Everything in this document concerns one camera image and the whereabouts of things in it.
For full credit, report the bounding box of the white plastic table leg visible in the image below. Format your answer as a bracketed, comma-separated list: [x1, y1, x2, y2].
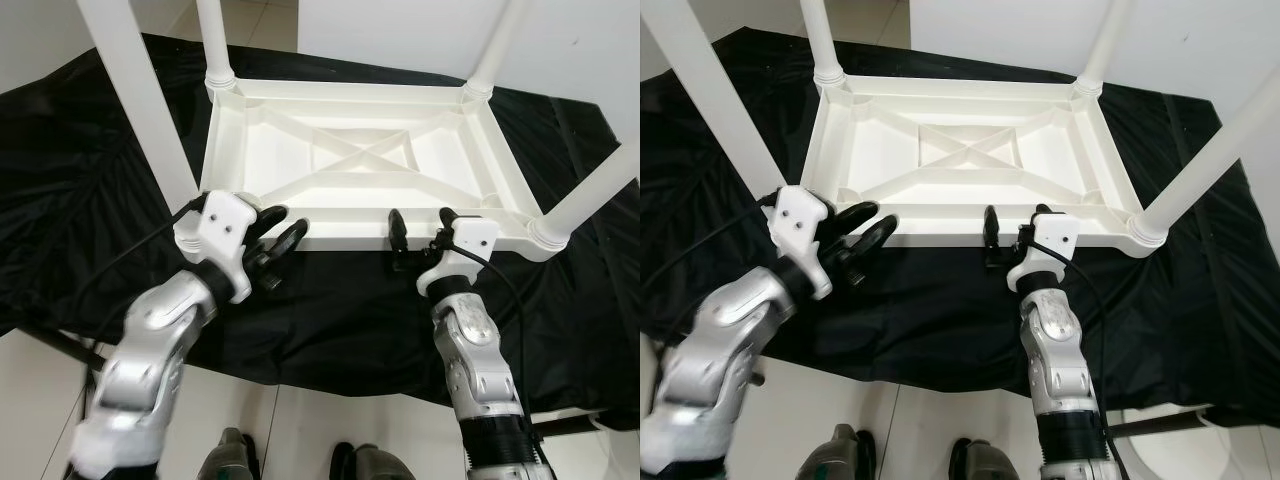
[640, 0, 791, 201]
[78, 0, 199, 206]
[528, 140, 641, 263]
[197, 0, 238, 93]
[800, 0, 846, 91]
[462, 0, 531, 101]
[1072, 0, 1136, 98]
[1128, 75, 1280, 256]

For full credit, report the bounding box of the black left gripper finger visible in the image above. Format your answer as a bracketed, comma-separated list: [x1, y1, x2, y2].
[250, 205, 291, 241]
[830, 200, 881, 236]
[265, 218, 311, 263]
[848, 215, 899, 263]

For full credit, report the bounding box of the grey robot left foot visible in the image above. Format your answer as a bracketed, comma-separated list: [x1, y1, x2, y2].
[800, 425, 879, 480]
[200, 428, 263, 480]

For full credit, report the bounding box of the grey robot right foot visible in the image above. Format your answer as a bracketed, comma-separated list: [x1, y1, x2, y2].
[950, 438, 1031, 480]
[332, 440, 416, 480]

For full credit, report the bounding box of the grey robot foot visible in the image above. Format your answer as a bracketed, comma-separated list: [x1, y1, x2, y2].
[950, 438, 1031, 480]
[800, 425, 879, 480]
[200, 428, 263, 480]
[332, 440, 416, 480]

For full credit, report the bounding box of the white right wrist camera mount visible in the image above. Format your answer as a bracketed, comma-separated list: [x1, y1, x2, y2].
[1008, 210, 1081, 293]
[418, 215, 499, 296]

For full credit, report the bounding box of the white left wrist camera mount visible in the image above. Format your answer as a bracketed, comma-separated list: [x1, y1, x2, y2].
[768, 185, 836, 301]
[175, 192, 263, 304]

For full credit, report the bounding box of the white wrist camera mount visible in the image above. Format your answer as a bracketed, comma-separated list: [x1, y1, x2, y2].
[1008, 210, 1081, 293]
[175, 192, 263, 304]
[768, 185, 836, 301]
[418, 215, 499, 296]

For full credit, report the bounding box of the white plastic table top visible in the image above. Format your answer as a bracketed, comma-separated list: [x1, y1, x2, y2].
[175, 75, 576, 263]
[770, 72, 1171, 259]

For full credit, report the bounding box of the black table cloth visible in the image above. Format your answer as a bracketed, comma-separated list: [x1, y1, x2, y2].
[0, 30, 641, 416]
[640, 25, 1280, 426]

